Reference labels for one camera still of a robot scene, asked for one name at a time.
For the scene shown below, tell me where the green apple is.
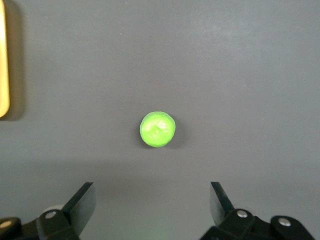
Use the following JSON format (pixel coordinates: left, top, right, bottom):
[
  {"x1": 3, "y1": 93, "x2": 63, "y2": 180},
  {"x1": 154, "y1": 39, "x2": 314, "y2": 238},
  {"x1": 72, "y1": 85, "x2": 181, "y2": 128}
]
[{"x1": 138, "y1": 110, "x2": 177, "y2": 149}]

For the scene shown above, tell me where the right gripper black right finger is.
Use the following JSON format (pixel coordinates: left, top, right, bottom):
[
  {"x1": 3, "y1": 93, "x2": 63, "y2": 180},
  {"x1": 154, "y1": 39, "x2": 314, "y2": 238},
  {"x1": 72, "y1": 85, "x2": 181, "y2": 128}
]
[{"x1": 199, "y1": 181, "x2": 316, "y2": 240}]

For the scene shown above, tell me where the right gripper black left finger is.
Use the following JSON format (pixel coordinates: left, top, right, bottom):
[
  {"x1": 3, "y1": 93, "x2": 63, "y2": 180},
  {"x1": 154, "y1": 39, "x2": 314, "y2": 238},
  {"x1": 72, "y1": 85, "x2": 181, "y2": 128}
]
[{"x1": 0, "y1": 181, "x2": 98, "y2": 240}]

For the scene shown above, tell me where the yellow plastic tray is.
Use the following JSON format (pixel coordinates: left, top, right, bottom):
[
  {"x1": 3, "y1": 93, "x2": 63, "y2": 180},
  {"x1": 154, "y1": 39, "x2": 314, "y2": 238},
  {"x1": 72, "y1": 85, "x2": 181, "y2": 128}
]
[{"x1": 0, "y1": 0, "x2": 11, "y2": 119}]

